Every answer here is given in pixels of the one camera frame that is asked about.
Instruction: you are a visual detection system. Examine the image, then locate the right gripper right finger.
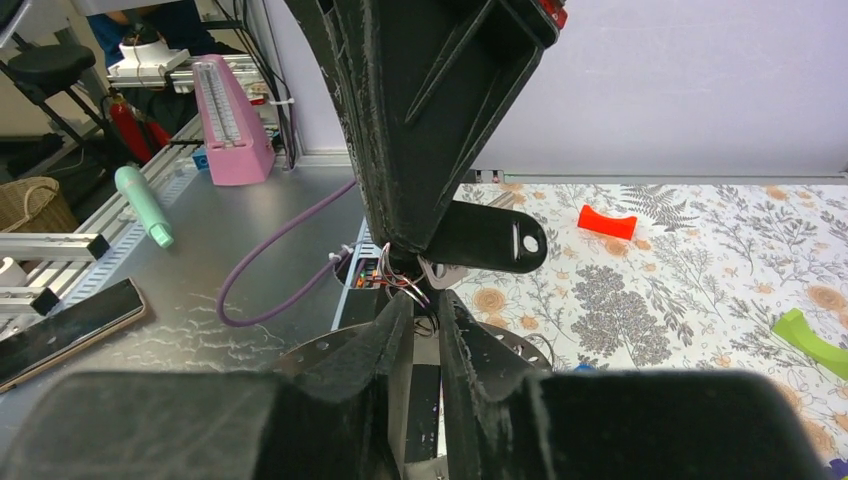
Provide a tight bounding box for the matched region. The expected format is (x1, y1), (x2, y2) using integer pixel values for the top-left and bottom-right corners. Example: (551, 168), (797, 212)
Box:
(437, 290), (827, 479)

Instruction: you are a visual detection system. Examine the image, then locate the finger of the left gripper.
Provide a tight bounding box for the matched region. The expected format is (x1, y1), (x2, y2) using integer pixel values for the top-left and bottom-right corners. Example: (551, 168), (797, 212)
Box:
(289, 0), (567, 255)

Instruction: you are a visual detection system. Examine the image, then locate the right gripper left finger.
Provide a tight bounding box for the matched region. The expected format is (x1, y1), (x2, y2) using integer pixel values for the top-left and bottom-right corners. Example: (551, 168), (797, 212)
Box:
(1, 322), (413, 479)

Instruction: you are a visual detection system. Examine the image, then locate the black key tag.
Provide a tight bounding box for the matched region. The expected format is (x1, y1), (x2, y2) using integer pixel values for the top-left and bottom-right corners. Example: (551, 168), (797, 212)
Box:
(423, 201), (548, 274)

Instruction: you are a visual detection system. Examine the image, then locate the large silver keyring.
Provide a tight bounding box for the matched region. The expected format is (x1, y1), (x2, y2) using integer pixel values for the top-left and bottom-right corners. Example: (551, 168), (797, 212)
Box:
(276, 243), (553, 397)

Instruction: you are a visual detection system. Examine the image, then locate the pink metronome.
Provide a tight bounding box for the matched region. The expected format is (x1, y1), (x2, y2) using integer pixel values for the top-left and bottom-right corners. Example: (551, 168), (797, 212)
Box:
(192, 54), (275, 186)

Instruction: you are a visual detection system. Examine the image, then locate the floral table mat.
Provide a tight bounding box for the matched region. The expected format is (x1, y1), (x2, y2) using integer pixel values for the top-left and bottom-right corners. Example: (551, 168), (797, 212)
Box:
(455, 183), (847, 460)

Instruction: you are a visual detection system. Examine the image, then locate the red curved block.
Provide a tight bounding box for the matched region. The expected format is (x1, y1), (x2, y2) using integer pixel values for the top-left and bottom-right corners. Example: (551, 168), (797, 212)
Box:
(577, 205), (638, 241)

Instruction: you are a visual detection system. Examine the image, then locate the mint green marker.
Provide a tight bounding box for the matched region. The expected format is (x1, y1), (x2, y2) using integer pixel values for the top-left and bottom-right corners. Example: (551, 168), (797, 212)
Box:
(114, 166), (174, 248)

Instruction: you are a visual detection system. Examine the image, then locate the red fire extinguisher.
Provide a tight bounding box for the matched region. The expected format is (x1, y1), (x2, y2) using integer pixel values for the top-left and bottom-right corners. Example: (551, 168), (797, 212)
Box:
(106, 90), (171, 165)

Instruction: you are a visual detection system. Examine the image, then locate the green curved block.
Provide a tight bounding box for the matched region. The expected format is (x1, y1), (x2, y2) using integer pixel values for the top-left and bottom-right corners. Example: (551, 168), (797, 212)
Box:
(772, 308), (847, 380)

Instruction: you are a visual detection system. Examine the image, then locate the black smartphone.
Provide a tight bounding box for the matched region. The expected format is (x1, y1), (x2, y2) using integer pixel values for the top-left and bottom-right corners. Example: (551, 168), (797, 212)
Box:
(1, 279), (147, 393)

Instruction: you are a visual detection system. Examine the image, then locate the black stool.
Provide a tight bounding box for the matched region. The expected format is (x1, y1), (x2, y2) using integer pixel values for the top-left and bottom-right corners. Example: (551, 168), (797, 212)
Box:
(1, 44), (123, 173)

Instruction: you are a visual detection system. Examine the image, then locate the wicker basket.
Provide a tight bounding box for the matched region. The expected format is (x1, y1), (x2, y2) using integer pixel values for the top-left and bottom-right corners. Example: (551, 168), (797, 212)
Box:
(1, 177), (79, 233)

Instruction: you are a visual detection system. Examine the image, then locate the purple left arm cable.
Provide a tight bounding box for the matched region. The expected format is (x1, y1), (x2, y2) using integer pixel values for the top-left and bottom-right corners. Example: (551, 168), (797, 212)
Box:
(217, 178), (359, 329)

